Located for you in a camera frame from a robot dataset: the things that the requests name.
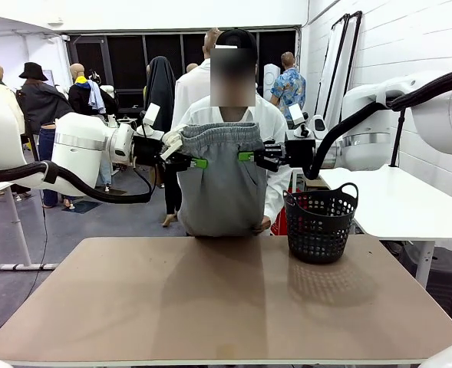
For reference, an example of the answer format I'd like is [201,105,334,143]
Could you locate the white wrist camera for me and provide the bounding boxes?
[137,102,165,141]
[288,103,313,139]

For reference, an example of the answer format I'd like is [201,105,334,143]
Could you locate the mannequin in dark jacket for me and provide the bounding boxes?
[16,78,75,135]

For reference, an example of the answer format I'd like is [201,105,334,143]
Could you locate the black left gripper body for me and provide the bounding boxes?
[132,136,166,169]

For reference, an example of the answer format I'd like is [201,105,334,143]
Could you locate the red plastic object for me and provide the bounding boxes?
[270,206,288,235]

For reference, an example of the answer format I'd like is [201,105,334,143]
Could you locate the white desk with T-leg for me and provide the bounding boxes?
[0,179,60,272]

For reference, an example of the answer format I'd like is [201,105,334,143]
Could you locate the person's left hand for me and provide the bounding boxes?
[251,216,272,235]

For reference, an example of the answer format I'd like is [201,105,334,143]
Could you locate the black cap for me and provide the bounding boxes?
[214,28,258,51]

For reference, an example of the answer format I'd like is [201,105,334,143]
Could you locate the person in white coat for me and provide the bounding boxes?
[171,28,294,237]

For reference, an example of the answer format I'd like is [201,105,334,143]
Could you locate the white tower appliance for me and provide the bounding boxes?
[262,63,281,103]

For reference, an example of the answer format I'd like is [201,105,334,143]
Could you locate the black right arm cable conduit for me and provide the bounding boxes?
[305,65,452,181]

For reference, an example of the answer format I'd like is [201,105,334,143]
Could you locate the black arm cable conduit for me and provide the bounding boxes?
[0,160,153,204]
[305,65,452,181]

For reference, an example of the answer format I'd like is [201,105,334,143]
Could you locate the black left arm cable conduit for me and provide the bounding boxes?
[0,160,153,204]

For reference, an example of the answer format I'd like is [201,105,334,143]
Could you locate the black perforated laundry basket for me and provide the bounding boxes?
[282,182,360,265]

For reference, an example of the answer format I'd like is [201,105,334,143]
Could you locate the black plastic stool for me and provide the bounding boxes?
[400,245,452,327]

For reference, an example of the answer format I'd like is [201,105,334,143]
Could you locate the dark glass window front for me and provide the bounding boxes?
[62,25,302,116]

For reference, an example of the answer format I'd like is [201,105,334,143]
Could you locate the light blue hanging shirt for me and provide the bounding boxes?
[87,79,107,115]

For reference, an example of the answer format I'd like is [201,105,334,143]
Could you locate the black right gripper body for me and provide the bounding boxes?
[285,139,317,169]

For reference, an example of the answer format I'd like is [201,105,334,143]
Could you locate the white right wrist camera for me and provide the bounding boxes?
[288,103,313,139]

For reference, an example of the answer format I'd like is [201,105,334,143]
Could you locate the grey training pants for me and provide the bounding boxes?
[162,121,269,238]

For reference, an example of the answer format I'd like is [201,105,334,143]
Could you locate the mannequin in black yellow-collared jacket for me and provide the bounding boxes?
[68,63,120,116]

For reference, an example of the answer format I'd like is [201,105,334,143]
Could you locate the mannequin in blue jeans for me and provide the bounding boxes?
[37,122,73,210]

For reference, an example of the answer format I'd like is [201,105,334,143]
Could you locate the black brimmed hat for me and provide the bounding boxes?
[18,62,49,82]

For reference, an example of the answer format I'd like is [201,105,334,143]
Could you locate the man in floral shirt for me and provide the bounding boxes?
[270,51,306,120]

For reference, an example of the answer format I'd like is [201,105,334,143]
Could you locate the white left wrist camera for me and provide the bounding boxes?
[137,102,165,141]

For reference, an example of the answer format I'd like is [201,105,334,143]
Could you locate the white side table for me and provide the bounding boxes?
[319,164,452,288]

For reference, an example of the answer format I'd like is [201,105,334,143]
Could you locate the mannequin in white coat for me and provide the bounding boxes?
[171,28,223,127]

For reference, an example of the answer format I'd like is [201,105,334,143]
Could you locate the thin black floor cable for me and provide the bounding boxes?
[0,206,49,342]

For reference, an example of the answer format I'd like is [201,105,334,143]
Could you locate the black tripod stand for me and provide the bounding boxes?
[389,108,407,168]

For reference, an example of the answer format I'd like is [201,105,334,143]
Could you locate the black framed white panel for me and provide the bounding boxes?
[335,10,363,100]
[312,13,350,131]

